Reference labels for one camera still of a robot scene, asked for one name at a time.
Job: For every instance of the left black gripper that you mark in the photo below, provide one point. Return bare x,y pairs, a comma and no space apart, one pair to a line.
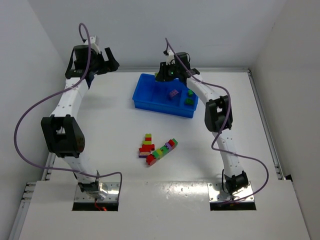
106,63

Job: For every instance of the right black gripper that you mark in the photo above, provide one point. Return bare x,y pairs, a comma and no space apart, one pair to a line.
164,75

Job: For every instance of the dark green lego brick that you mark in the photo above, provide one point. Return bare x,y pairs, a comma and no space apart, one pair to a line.
189,102

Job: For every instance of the red lime lego stack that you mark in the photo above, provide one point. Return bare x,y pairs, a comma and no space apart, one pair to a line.
147,146

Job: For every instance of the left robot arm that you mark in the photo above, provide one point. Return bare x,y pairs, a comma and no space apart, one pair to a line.
87,176

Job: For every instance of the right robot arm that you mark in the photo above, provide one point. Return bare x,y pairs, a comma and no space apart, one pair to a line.
217,118

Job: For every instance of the blue divided plastic bin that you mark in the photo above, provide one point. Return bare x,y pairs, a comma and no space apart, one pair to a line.
152,95

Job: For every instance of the small green lego brick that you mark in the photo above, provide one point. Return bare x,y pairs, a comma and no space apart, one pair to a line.
190,93

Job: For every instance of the long lego brick row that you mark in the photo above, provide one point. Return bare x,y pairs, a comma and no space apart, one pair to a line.
161,152

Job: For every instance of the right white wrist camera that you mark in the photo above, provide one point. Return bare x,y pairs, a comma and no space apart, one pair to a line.
170,57

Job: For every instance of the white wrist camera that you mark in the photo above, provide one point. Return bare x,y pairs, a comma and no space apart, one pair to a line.
170,57
94,44

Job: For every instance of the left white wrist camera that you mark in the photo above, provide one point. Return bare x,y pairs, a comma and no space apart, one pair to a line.
94,44

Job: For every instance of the left aluminium rail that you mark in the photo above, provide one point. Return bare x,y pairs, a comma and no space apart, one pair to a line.
60,127

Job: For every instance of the aluminium rail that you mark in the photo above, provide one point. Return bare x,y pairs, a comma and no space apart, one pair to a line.
60,127
270,141

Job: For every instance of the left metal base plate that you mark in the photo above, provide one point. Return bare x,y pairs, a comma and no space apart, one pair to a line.
107,193

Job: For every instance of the right aluminium rail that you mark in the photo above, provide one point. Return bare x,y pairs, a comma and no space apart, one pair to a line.
270,141

